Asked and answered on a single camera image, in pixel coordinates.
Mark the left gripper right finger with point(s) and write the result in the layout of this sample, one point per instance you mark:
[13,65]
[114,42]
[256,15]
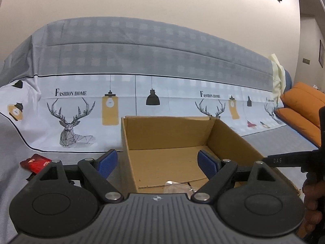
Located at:
[209,165]

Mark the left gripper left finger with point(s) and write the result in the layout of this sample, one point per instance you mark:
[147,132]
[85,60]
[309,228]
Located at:
[106,163]

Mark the red snack packet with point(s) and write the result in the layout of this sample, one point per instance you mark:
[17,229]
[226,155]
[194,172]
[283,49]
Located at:
[35,164]

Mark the person's right hand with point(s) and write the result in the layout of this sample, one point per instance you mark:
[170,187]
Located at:
[313,192]

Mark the lower orange cushion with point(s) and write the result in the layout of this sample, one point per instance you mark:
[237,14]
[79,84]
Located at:
[302,125]

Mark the orange cushion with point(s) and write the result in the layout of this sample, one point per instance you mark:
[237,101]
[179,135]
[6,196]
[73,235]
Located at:
[305,100]
[302,125]

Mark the clear plastic wrapper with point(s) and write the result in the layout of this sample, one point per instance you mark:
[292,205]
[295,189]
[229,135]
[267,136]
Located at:
[172,187]

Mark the cardboard box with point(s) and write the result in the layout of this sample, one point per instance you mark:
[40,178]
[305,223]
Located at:
[246,194]

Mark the upper orange cushion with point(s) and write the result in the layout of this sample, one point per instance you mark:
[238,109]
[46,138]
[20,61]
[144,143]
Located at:
[305,100]

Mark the blue sofa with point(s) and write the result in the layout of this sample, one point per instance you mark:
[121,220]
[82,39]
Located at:
[288,81]

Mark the grey patterned sofa cover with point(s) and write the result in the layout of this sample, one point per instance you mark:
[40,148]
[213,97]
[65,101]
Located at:
[65,89]

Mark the pale yellow cloth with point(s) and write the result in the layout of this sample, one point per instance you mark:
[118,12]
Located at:
[279,79]

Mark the wall switch plate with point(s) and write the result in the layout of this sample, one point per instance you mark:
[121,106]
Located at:
[306,61]

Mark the small framed wall picture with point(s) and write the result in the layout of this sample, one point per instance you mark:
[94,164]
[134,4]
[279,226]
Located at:
[321,54]

